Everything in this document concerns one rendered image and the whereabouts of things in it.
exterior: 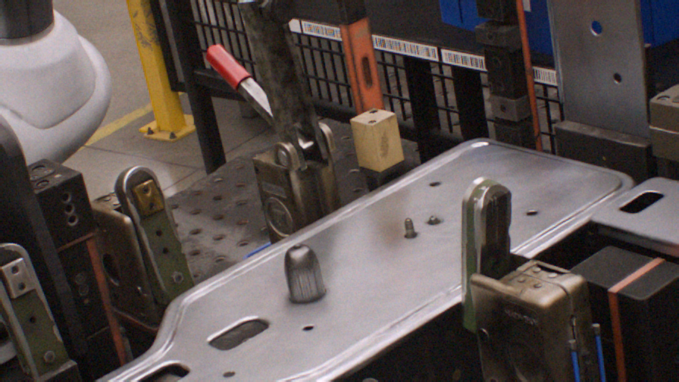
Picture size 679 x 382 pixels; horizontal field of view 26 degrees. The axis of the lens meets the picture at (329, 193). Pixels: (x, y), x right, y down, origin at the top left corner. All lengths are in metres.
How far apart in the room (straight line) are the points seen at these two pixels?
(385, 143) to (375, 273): 0.20
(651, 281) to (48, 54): 0.89
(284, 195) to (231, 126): 3.08
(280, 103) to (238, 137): 3.02
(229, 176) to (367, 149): 0.90
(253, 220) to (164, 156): 2.25
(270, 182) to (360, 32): 0.17
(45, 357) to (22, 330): 0.03
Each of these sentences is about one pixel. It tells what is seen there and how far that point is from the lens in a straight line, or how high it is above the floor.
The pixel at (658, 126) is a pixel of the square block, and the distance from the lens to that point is 1.44.
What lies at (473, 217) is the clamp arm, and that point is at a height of 1.10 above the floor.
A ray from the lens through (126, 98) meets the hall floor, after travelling 4.99.
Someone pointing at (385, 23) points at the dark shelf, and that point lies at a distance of 1.86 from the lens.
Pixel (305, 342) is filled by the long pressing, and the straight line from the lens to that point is 1.23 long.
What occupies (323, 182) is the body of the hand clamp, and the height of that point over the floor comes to 1.02.
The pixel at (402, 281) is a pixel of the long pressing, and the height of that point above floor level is 1.00.
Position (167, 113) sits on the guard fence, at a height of 0.08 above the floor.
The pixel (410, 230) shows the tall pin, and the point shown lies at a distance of 1.37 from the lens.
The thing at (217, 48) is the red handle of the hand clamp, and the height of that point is 1.15.
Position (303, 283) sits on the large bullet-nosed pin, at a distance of 1.29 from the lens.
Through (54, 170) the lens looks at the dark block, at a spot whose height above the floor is 1.12.
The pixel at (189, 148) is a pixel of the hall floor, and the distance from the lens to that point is 4.44.
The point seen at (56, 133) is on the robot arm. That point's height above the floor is 0.97.
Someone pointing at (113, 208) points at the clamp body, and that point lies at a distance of 1.39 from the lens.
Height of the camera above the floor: 1.61
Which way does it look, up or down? 24 degrees down
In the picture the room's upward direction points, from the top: 12 degrees counter-clockwise
